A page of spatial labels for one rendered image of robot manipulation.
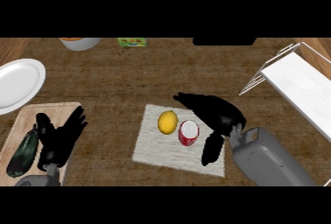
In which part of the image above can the white placemat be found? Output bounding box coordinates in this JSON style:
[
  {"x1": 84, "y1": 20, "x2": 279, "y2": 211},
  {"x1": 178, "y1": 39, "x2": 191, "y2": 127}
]
[{"x1": 129, "y1": 104, "x2": 225, "y2": 178}]

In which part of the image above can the red can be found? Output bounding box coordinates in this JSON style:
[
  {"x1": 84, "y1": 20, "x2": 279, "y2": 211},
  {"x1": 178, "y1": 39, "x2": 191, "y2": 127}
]
[{"x1": 177, "y1": 120, "x2": 200, "y2": 147}]

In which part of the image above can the white pot with orange top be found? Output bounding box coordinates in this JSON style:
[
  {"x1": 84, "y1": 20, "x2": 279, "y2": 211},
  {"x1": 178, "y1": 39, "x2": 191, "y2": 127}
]
[{"x1": 57, "y1": 38, "x2": 103, "y2": 53}]

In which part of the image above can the dark green zucchini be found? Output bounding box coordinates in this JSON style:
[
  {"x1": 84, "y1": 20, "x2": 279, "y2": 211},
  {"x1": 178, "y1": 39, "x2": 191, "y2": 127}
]
[{"x1": 4, "y1": 125, "x2": 41, "y2": 179}]

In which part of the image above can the white tiered shelf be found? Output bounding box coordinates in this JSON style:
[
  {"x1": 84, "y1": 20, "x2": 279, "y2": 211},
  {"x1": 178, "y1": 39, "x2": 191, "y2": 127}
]
[{"x1": 237, "y1": 41, "x2": 331, "y2": 187}]

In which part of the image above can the yellow lemon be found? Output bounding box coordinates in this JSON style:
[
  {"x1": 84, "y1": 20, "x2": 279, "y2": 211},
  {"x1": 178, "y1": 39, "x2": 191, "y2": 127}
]
[{"x1": 156, "y1": 110, "x2": 180, "y2": 136}]

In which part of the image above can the wooden cutting board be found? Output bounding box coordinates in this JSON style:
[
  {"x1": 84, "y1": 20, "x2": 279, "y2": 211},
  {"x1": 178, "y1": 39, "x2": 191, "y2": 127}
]
[{"x1": 0, "y1": 101, "x2": 82, "y2": 187}]

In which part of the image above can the white plate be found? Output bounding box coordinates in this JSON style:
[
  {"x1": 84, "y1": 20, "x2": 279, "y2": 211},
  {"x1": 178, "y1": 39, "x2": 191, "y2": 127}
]
[{"x1": 0, "y1": 58, "x2": 47, "y2": 116}]

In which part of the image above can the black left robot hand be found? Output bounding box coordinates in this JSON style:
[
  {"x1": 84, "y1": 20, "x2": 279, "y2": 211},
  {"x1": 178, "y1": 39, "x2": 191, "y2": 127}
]
[{"x1": 35, "y1": 105, "x2": 88, "y2": 172}]

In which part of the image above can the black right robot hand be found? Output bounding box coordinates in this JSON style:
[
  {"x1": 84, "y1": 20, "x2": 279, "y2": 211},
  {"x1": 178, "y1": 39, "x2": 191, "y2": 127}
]
[{"x1": 171, "y1": 92, "x2": 248, "y2": 167}]

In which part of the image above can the green box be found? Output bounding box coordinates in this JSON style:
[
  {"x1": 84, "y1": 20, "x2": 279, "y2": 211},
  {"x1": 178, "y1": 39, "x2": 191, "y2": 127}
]
[{"x1": 116, "y1": 38, "x2": 149, "y2": 48}]

